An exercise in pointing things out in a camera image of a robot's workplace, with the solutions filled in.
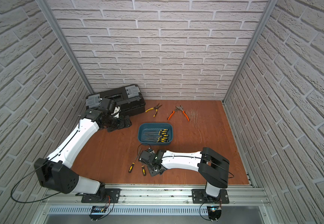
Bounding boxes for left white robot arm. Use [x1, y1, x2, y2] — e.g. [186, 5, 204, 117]
[34, 109, 132, 195]

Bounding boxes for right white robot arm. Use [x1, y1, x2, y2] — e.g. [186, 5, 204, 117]
[139, 147, 234, 200]

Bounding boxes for teal plastic storage box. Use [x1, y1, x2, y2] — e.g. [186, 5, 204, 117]
[137, 123, 173, 146]

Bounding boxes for black plastic toolbox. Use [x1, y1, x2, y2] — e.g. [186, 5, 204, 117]
[85, 85, 146, 117]

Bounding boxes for left controller board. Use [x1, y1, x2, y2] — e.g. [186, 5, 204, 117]
[89, 206, 109, 221]

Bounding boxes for controller board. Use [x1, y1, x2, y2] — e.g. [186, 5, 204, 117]
[89, 206, 109, 221]
[207, 206, 222, 222]

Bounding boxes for right controller board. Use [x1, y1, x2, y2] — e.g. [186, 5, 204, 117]
[207, 206, 222, 222]

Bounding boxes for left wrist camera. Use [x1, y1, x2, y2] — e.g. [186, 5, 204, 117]
[97, 98, 120, 118]

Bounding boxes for yellow handled pliers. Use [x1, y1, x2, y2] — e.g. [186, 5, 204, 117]
[145, 103, 162, 117]

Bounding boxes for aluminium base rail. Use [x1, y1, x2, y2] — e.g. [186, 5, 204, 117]
[38, 184, 271, 217]

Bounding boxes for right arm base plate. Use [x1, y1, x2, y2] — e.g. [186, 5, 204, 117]
[191, 189, 230, 204]

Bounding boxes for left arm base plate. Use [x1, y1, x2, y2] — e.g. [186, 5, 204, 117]
[81, 188, 121, 203]

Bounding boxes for orange handled pliers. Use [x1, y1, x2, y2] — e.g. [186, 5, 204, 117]
[167, 105, 190, 122]

